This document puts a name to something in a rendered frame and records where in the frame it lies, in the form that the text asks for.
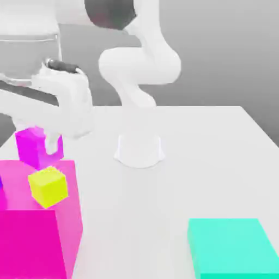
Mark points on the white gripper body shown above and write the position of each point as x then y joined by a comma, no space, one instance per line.
72,109

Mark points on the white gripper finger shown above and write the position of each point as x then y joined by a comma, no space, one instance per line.
52,145

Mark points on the small magenta cube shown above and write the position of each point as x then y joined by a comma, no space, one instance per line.
30,148

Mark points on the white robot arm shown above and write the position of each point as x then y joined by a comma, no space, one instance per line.
139,72

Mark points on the small yellow cube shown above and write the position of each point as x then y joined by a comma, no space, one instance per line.
48,187

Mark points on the large pink box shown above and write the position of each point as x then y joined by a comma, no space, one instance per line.
30,244

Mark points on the large turquoise box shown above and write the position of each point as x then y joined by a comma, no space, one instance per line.
233,246

